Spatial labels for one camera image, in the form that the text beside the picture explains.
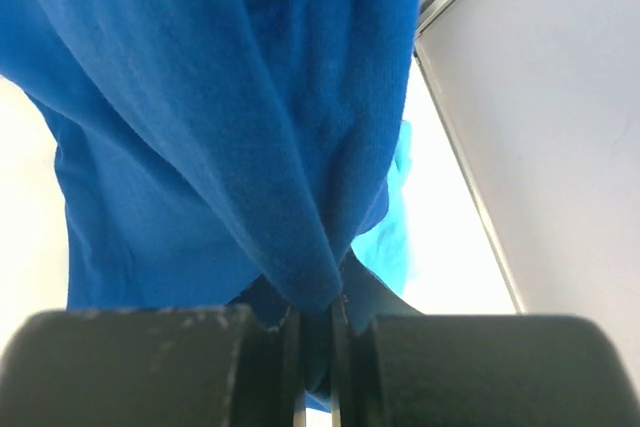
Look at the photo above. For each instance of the folded teal t-shirt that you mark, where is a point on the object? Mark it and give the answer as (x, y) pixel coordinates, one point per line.
(384, 248)

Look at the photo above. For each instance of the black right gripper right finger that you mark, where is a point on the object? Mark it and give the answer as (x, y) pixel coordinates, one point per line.
(394, 366)

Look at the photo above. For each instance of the blue printed t-shirt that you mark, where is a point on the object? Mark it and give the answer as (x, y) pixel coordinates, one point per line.
(212, 151)

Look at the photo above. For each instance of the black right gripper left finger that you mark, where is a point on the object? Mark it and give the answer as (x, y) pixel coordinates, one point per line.
(206, 366)

